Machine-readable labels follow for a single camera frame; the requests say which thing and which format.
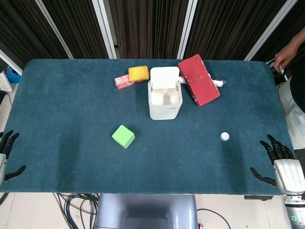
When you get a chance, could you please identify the black table bracket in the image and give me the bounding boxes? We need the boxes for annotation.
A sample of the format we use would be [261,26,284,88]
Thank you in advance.
[244,195,274,201]

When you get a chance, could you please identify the white partition frame post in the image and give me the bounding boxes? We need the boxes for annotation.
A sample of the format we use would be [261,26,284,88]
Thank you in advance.
[35,0,73,59]
[176,0,198,60]
[244,0,299,61]
[0,49,23,75]
[92,0,118,59]

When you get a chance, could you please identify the yellow sponge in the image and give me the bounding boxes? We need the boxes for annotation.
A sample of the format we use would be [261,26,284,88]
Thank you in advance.
[128,65,150,82]

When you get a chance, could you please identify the black cable bundle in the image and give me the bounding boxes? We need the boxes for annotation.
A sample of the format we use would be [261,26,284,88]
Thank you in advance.
[53,193,100,229]

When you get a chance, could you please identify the red toothpaste box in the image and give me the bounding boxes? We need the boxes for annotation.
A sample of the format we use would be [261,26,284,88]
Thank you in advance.
[114,73,143,90]

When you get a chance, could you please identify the black and white left hand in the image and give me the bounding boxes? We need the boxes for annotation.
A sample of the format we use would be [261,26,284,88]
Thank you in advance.
[0,130,27,187]

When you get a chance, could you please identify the white open-lid bin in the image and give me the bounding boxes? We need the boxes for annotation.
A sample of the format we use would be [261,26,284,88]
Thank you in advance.
[147,67,183,121]

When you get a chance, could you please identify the person's hand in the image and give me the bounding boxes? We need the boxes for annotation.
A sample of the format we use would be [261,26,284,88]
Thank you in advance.
[274,44,300,70]

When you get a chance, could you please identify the blue felt table mat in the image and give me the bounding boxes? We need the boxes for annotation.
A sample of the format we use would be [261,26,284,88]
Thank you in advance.
[0,59,297,194]

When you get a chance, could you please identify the black and white right hand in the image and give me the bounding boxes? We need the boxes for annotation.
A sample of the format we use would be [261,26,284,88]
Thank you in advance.
[250,134,305,195]

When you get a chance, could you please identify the person's dark shirt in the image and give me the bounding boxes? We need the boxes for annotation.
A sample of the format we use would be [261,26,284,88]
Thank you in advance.
[289,56,305,115]

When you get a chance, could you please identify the black and white handheld device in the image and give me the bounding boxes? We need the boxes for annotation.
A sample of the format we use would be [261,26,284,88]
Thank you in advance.
[273,64,286,84]

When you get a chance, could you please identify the white tube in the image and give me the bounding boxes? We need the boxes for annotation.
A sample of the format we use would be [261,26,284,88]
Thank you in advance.
[178,76,227,88]

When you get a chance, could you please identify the person's white trousers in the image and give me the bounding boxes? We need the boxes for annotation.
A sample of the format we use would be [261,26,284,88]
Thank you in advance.
[277,82,305,150]

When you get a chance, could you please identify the person's forearm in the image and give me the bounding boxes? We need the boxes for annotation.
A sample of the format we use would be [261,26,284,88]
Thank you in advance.
[287,35,305,58]

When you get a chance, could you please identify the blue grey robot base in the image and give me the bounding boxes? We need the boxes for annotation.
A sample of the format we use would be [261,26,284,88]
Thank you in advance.
[94,193,199,229]

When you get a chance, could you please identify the red chipped brick block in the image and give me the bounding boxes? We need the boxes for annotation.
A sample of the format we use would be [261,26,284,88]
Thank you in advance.
[177,54,221,107]

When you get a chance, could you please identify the green cube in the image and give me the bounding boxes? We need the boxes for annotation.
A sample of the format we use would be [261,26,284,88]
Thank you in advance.
[112,125,135,149]

